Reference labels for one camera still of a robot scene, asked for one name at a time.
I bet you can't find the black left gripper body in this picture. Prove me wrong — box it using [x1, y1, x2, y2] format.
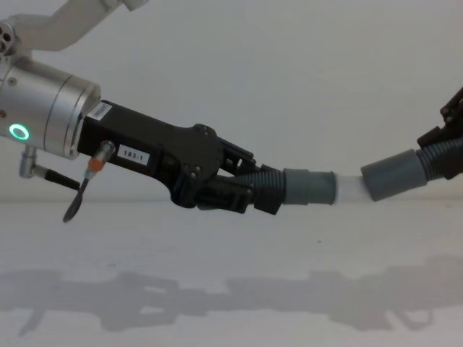
[77, 99, 223, 211]

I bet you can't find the grey corrugated hose with cuff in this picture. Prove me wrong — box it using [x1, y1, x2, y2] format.
[360, 136, 463, 202]

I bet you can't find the grey hose with white tube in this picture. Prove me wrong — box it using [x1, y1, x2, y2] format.
[237, 166, 372, 217]

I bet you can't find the thin dark cable, silver plug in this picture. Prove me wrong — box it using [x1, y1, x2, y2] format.
[20, 140, 116, 223]

